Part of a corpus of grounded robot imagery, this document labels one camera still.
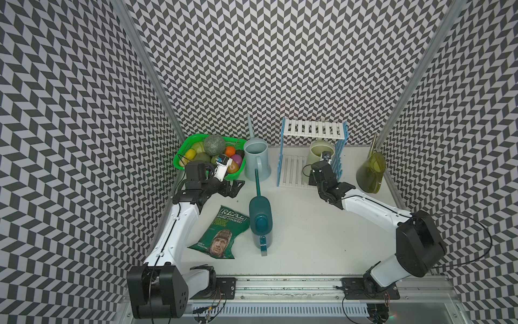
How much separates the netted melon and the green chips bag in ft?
1.14

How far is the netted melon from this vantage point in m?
1.04

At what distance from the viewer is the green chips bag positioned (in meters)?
0.76
